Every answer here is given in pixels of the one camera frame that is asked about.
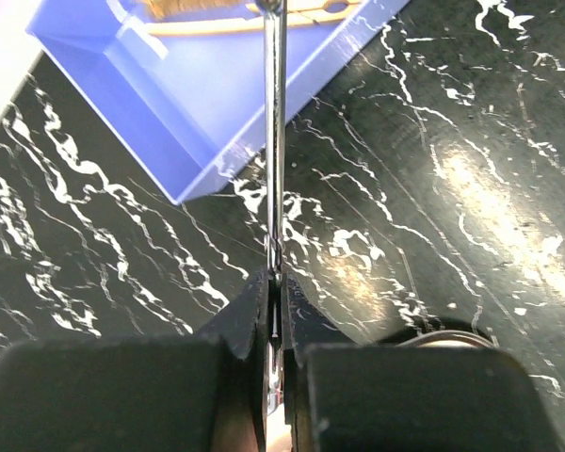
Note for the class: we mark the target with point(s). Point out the metal crucible tongs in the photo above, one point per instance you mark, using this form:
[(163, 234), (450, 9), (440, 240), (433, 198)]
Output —
[(275, 29)]

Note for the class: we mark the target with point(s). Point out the test tube brush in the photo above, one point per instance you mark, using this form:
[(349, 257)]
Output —
[(161, 9)]

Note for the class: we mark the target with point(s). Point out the wooden test tube clamp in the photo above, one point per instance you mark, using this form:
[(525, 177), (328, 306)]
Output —
[(300, 14)]

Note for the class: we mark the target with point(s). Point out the blue plastic box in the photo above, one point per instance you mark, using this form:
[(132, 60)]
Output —
[(190, 110)]

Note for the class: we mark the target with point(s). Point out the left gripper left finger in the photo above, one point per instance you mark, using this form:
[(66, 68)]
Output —
[(202, 392)]

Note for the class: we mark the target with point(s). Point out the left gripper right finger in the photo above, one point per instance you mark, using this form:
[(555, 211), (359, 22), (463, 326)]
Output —
[(440, 391)]

